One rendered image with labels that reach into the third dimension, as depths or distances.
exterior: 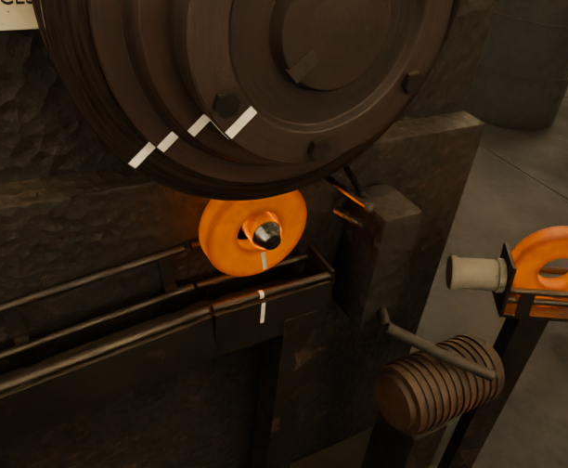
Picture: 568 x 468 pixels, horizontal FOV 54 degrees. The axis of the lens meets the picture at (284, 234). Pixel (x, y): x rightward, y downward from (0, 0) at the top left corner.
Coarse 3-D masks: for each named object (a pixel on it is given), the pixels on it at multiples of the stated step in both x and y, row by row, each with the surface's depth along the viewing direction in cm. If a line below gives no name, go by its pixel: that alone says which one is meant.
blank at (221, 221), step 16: (208, 208) 72; (224, 208) 70; (240, 208) 71; (256, 208) 73; (272, 208) 74; (288, 208) 76; (304, 208) 77; (208, 224) 71; (224, 224) 71; (240, 224) 73; (288, 224) 77; (304, 224) 79; (208, 240) 72; (224, 240) 73; (240, 240) 78; (288, 240) 79; (208, 256) 74; (224, 256) 75; (240, 256) 76; (256, 256) 78; (272, 256) 80; (224, 272) 77; (240, 272) 78; (256, 272) 80
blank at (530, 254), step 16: (528, 240) 90; (544, 240) 88; (560, 240) 88; (512, 256) 92; (528, 256) 90; (544, 256) 90; (560, 256) 89; (528, 272) 92; (544, 288) 93; (560, 288) 93
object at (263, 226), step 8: (256, 216) 73; (264, 216) 73; (272, 216) 74; (248, 224) 73; (256, 224) 72; (264, 224) 72; (272, 224) 72; (248, 232) 73; (256, 232) 72; (264, 232) 72; (272, 232) 72; (280, 232) 73; (256, 240) 72; (264, 240) 72; (272, 240) 72; (280, 240) 73; (264, 248) 72; (272, 248) 73
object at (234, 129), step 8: (248, 112) 51; (256, 112) 51; (200, 120) 54; (208, 120) 55; (240, 120) 51; (248, 120) 51; (192, 128) 54; (200, 128) 55; (232, 128) 51; (240, 128) 51; (168, 136) 56; (176, 136) 56; (232, 136) 51; (160, 144) 56; (168, 144) 56; (144, 152) 57; (136, 160) 58
